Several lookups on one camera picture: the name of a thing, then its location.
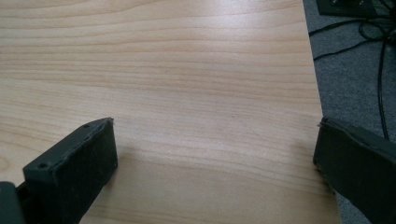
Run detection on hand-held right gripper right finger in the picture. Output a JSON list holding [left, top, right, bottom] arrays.
[[312, 117, 396, 224]]

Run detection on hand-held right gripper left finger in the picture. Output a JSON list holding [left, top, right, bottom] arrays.
[[17, 117, 119, 224]]

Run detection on black stand base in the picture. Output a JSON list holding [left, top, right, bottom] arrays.
[[316, 0, 396, 19]]

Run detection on black cable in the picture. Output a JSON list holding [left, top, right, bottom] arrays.
[[358, 18, 396, 141], [307, 18, 390, 62]]

